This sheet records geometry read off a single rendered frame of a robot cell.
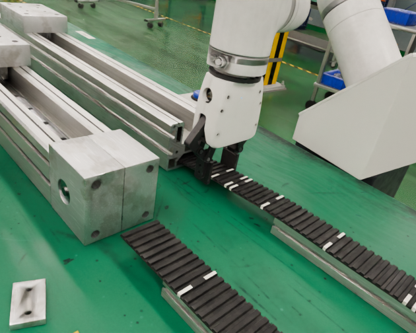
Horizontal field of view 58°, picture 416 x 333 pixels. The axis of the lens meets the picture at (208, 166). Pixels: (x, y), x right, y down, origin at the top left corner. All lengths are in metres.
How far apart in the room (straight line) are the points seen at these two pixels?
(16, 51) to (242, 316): 0.61
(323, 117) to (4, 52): 0.61
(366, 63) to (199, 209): 0.47
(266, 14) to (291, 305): 0.34
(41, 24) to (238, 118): 0.66
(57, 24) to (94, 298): 0.80
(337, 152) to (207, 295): 0.47
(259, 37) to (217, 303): 0.32
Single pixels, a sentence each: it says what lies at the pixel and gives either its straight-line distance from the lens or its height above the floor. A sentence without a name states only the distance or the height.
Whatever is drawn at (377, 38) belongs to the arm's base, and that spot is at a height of 1.01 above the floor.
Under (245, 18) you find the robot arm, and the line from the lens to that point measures 0.49.
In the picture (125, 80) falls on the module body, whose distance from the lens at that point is 0.81.
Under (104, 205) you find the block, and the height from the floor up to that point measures 0.83.
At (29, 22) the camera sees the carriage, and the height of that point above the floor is 0.89.
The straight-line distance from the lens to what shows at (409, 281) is 0.50.
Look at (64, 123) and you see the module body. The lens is 0.62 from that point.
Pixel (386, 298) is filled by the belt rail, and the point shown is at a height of 0.80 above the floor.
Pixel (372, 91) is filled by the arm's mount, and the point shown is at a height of 0.94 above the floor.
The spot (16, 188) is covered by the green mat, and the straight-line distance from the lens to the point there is 0.58.
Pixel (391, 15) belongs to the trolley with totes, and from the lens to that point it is 3.50.
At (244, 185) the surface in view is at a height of 0.81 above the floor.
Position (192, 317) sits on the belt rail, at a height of 0.79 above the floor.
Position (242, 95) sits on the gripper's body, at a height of 0.94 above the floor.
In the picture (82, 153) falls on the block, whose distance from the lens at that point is 0.46.
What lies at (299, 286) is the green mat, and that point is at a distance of 0.48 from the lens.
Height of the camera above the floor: 1.10
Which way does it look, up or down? 29 degrees down
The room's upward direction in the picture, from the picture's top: 11 degrees clockwise
